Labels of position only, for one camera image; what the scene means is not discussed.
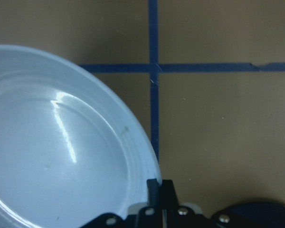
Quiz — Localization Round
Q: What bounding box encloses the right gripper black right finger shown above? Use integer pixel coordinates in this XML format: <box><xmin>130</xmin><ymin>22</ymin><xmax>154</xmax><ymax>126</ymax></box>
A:
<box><xmin>160</xmin><ymin>180</ymin><xmax>179</xmax><ymax>210</ymax></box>

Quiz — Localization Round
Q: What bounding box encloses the dark blue saucepan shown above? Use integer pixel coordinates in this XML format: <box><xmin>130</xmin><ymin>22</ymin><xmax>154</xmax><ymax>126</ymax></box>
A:
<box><xmin>211</xmin><ymin>198</ymin><xmax>285</xmax><ymax>228</ymax></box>

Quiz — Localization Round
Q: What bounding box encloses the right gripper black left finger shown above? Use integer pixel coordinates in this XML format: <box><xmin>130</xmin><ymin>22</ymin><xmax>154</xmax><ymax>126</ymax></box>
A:
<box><xmin>146</xmin><ymin>179</ymin><xmax>160</xmax><ymax>207</ymax></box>

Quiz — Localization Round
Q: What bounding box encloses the blue plate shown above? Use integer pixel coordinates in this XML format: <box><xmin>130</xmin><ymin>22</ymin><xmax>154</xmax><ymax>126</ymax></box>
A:
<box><xmin>0</xmin><ymin>45</ymin><xmax>162</xmax><ymax>228</ymax></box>

